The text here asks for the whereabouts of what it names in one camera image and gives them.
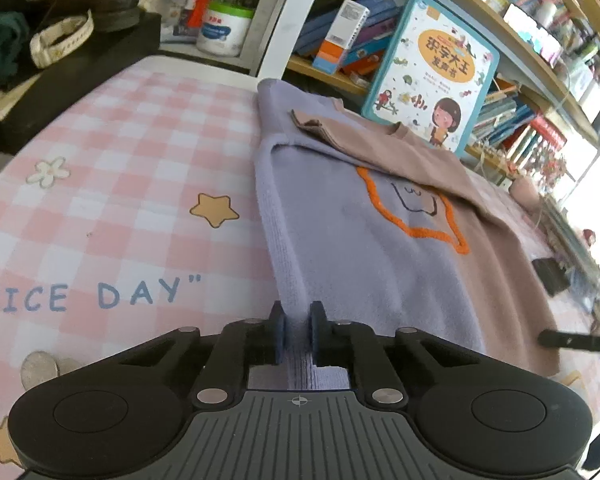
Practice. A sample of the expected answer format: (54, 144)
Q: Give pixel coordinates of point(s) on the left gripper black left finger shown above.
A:
(223, 380)

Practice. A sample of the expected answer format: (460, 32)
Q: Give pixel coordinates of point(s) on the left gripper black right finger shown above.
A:
(356, 348)

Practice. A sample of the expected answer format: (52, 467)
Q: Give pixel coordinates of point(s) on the purple and mauve knit sweater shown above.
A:
(385, 230)

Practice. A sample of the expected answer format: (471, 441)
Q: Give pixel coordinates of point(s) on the silver coin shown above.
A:
(36, 368)

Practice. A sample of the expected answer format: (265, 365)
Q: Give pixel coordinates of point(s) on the red boxed book set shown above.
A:
(529, 140)

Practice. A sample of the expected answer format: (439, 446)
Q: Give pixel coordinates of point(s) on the teal children's picture book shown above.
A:
(433, 77)

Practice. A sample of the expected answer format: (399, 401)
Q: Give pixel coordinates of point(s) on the white green lidded tub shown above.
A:
(224, 29)

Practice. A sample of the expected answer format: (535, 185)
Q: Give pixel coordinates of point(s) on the orange white usmile box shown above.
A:
(341, 35)

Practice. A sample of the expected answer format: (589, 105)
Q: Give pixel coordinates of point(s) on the white blue shelf frame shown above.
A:
(518, 60)

